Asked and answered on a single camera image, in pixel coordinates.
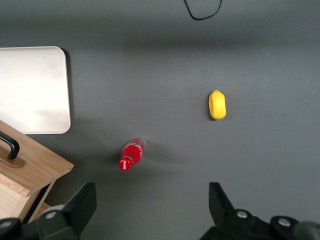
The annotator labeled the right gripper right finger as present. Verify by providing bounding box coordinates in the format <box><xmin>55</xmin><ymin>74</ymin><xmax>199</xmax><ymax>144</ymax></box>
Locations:
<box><xmin>199</xmin><ymin>182</ymin><xmax>320</xmax><ymax>240</ymax></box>

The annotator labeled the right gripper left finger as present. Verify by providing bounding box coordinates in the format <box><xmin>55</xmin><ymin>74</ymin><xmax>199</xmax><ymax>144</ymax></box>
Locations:
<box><xmin>0</xmin><ymin>182</ymin><xmax>97</xmax><ymax>240</ymax></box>

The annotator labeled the wooden drawer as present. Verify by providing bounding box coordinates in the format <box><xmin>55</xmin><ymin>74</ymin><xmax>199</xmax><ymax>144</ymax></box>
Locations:
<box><xmin>0</xmin><ymin>119</ymin><xmax>75</xmax><ymax>225</ymax></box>

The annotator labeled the black handle with brown plate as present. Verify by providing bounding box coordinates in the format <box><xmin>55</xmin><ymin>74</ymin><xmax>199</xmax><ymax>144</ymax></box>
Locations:
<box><xmin>0</xmin><ymin>129</ymin><xmax>26</xmax><ymax>168</ymax></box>

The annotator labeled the oak wooden drawer cabinet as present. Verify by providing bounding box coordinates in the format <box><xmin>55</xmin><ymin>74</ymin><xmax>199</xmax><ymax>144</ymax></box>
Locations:
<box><xmin>29</xmin><ymin>201</ymin><xmax>55</xmax><ymax>225</ymax></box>

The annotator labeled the red cola bottle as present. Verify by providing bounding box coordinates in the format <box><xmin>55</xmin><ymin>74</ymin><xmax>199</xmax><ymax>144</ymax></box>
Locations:
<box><xmin>118</xmin><ymin>136</ymin><xmax>147</xmax><ymax>172</ymax></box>

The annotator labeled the yellow lemon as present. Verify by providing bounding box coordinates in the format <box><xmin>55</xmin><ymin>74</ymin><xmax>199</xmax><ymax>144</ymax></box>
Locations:
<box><xmin>208</xmin><ymin>90</ymin><xmax>228</xmax><ymax>121</ymax></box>

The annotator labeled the beige rectangular tray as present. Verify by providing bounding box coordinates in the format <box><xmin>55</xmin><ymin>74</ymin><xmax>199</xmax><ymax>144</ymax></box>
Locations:
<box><xmin>0</xmin><ymin>46</ymin><xmax>72</xmax><ymax>135</ymax></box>

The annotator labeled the looped thin black cable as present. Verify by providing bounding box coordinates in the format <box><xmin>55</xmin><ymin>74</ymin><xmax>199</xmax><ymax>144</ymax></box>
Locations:
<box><xmin>183</xmin><ymin>0</ymin><xmax>224</xmax><ymax>21</ymax></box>

